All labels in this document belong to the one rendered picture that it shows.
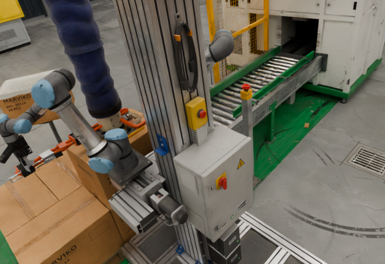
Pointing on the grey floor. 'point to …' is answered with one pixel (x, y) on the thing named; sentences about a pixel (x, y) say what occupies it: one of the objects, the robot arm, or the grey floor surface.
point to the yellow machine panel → (11, 19)
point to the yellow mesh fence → (242, 23)
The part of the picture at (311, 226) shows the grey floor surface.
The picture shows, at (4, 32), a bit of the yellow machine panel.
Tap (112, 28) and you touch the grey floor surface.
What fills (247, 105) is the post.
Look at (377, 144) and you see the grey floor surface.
